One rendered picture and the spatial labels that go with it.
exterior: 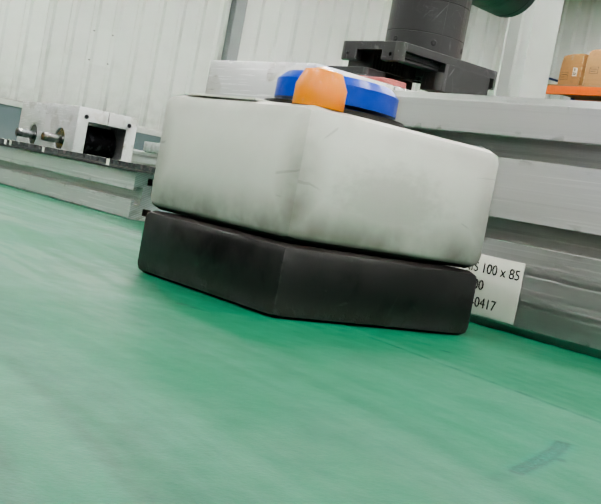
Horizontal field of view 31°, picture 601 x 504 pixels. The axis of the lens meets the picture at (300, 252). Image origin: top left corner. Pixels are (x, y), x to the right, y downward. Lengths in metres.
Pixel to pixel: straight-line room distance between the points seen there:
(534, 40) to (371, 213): 8.44
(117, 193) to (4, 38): 11.22
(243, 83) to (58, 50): 11.57
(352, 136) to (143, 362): 0.13
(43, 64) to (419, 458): 11.94
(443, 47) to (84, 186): 0.27
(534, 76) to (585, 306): 8.39
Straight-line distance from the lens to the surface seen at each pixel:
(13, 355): 0.19
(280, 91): 0.34
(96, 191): 0.72
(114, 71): 12.33
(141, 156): 4.45
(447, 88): 0.78
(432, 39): 0.78
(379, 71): 0.76
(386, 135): 0.32
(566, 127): 0.39
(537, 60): 8.77
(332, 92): 0.30
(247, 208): 0.31
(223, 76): 0.56
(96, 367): 0.19
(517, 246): 0.40
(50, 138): 1.49
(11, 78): 11.93
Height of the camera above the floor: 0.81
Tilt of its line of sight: 3 degrees down
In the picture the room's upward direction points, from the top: 11 degrees clockwise
